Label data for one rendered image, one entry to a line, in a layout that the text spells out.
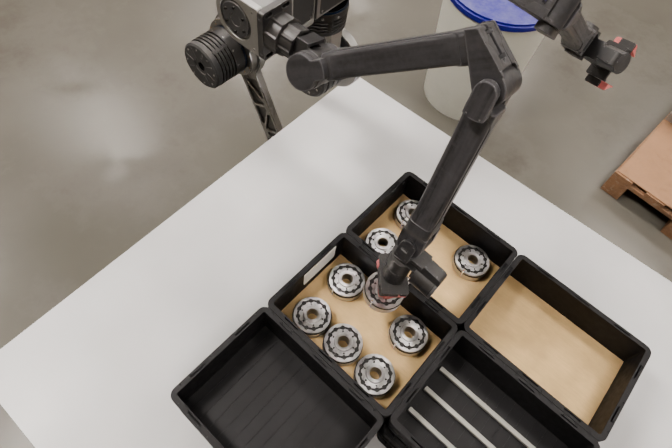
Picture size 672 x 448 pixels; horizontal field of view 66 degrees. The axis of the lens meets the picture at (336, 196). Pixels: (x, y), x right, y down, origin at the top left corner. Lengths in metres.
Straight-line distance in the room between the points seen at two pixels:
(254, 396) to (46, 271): 1.47
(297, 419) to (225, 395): 0.19
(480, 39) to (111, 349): 1.25
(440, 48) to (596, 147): 2.48
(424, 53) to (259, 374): 0.88
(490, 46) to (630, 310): 1.23
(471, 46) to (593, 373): 1.02
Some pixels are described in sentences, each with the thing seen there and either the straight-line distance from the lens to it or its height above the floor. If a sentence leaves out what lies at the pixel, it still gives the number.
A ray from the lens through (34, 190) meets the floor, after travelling 2.87.
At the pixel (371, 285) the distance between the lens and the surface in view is 1.32.
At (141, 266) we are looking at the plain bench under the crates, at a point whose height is 0.70.
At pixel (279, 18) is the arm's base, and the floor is 1.49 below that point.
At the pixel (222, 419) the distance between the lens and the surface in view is 1.37.
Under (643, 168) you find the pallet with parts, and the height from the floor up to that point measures 0.16.
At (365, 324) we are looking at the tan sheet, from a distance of 1.44.
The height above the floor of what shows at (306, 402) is 0.83.
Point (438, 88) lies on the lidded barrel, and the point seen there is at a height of 0.15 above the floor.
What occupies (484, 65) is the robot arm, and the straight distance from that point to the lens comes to 0.87.
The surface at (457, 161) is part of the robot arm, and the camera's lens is 0.95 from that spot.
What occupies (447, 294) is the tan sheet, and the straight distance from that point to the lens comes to 1.52.
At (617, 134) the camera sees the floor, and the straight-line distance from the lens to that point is 3.46.
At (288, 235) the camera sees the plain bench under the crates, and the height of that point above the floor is 0.70.
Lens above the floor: 2.17
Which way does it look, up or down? 56 degrees down
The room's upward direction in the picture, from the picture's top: 9 degrees clockwise
